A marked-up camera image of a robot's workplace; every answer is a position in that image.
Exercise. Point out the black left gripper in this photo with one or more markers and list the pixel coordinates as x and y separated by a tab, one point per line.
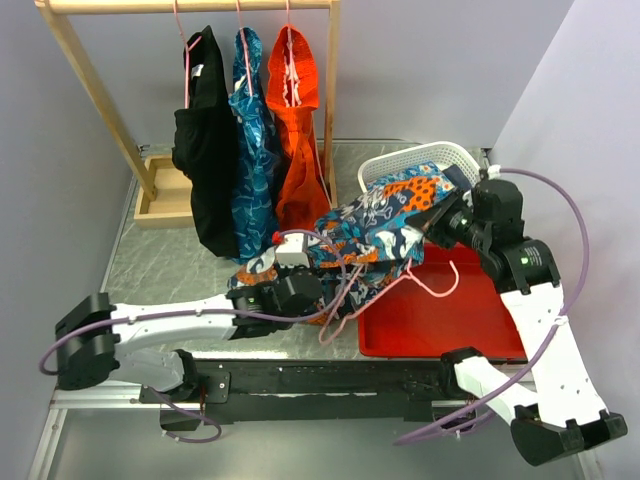
281	272

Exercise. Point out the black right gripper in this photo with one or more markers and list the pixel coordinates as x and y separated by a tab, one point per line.
436	232

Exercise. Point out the multicolour patterned shorts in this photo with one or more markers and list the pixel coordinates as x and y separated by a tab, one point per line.
370	230

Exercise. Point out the pink wire hanger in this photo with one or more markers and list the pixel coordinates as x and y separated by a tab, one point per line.
407	275

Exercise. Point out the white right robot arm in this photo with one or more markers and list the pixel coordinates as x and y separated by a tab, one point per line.
552	408

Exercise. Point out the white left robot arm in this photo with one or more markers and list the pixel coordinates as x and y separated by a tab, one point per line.
99	340

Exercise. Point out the orange hanging shorts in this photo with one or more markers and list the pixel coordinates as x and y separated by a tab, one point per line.
303	198

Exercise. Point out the blue patterned hanging shorts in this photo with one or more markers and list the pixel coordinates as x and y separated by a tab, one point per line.
260	163

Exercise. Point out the black hanging shorts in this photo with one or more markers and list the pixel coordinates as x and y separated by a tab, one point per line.
206	146

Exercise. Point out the pink hanger under orange shorts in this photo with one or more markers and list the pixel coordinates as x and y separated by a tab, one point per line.
291	95

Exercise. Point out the pink hanger under blue shorts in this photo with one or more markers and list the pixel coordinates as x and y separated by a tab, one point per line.
245	48

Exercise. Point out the blue floral folded cloth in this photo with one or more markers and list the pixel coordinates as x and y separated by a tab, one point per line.
426	169

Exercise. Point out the dark navy folded cloth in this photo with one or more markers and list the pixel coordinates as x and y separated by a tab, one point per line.
457	178

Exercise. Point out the white plastic basket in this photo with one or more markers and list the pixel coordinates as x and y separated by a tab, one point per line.
442	153

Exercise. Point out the red plastic tray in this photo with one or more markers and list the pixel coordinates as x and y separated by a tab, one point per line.
408	322

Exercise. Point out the wooden clothes rack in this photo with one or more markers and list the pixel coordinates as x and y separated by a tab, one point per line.
163	199

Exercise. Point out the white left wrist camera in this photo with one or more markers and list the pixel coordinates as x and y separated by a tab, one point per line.
290	249

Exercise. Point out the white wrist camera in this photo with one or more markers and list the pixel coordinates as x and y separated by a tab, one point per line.
492	172
290	249

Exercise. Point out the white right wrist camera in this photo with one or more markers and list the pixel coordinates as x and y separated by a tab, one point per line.
492	172

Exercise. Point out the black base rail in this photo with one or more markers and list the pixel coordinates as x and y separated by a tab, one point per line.
231	391

